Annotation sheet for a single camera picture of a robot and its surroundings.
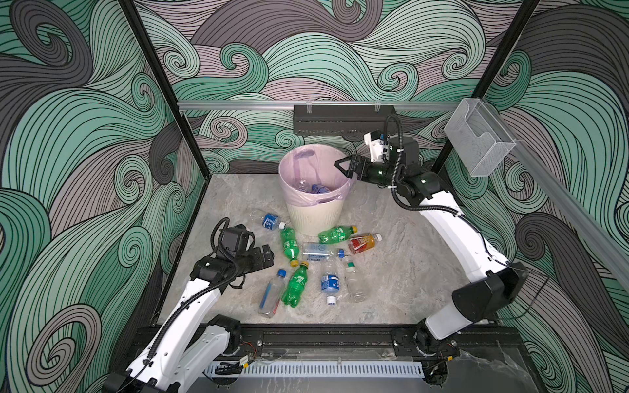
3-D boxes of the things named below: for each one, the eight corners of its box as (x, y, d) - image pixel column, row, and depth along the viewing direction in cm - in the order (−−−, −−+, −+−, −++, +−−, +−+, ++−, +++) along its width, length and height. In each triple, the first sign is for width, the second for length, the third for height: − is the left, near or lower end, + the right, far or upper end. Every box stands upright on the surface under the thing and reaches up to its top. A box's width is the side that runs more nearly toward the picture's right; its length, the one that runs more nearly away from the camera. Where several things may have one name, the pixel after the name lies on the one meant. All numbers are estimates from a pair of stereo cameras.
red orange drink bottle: (352, 256, 94) (354, 250, 90) (346, 244, 97) (347, 238, 93) (381, 245, 96) (384, 239, 93) (375, 235, 100) (377, 228, 96)
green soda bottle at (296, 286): (282, 303, 83) (280, 298, 78) (300, 264, 92) (299, 257, 88) (296, 309, 82) (295, 304, 77) (312, 268, 91) (312, 262, 86)
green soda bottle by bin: (320, 248, 97) (320, 240, 92) (317, 236, 100) (318, 228, 96) (357, 242, 98) (359, 235, 94) (353, 231, 102) (355, 223, 97)
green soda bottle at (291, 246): (288, 269, 90) (287, 264, 86) (279, 233, 100) (278, 227, 96) (303, 265, 91) (302, 260, 87) (293, 230, 101) (292, 223, 97)
